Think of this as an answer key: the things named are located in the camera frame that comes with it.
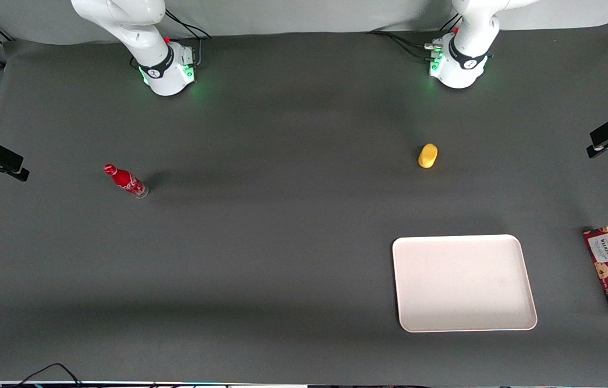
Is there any red cola bottle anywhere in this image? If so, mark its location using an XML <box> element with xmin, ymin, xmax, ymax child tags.
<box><xmin>103</xmin><ymin>164</ymin><xmax>149</xmax><ymax>199</ymax></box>

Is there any dark grey table cloth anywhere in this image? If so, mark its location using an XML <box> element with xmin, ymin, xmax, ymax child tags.
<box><xmin>0</xmin><ymin>19</ymin><xmax>608</xmax><ymax>386</ymax></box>

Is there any black left arm base cable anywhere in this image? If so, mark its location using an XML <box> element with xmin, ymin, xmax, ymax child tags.
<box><xmin>366</xmin><ymin>13</ymin><xmax>463</xmax><ymax>61</ymax></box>

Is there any black right arm base cable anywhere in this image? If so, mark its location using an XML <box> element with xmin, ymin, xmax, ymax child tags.
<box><xmin>164</xmin><ymin>9</ymin><xmax>212</xmax><ymax>68</ymax></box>

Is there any thin black cable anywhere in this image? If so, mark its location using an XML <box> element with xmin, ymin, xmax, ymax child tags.
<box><xmin>12</xmin><ymin>363</ymin><xmax>85</xmax><ymax>388</ymax></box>

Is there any black arm base cable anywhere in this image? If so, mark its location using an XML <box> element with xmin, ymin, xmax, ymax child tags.
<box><xmin>366</xmin><ymin>13</ymin><xmax>463</xmax><ymax>61</ymax></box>
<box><xmin>164</xmin><ymin>9</ymin><xmax>212</xmax><ymax>68</ymax></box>

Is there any white rectangular tray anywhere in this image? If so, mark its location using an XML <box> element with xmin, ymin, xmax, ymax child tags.
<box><xmin>392</xmin><ymin>234</ymin><xmax>538</xmax><ymax>333</ymax></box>

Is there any yellow lemon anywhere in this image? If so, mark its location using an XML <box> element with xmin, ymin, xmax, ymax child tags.
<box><xmin>418</xmin><ymin>143</ymin><xmax>438</xmax><ymax>169</ymax></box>

